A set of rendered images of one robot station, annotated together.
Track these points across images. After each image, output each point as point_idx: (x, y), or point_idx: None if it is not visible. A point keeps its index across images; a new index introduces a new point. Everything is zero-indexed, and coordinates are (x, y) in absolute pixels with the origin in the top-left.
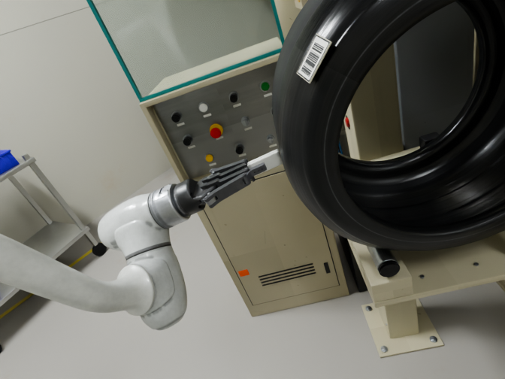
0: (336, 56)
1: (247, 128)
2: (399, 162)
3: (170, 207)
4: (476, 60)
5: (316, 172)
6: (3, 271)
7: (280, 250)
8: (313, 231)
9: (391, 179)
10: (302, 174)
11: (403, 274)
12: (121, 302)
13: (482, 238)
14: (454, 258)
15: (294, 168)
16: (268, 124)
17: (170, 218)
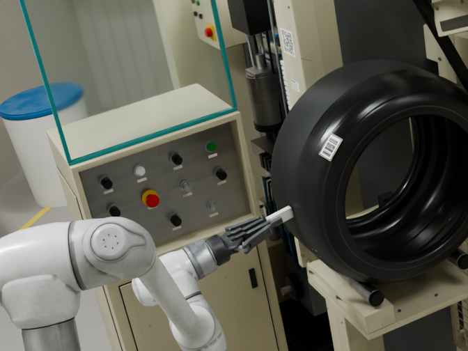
0: (344, 146)
1: (186, 193)
2: (365, 218)
3: (209, 257)
4: (411, 127)
5: (330, 217)
6: (167, 283)
7: None
8: (260, 327)
9: (361, 235)
10: (320, 220)
11: (386, 304)
12: (201, 326)
13: (434, 264)
14: (420, 294)
15: (313, 216)
16: (210, 189)
17: (208, 267)
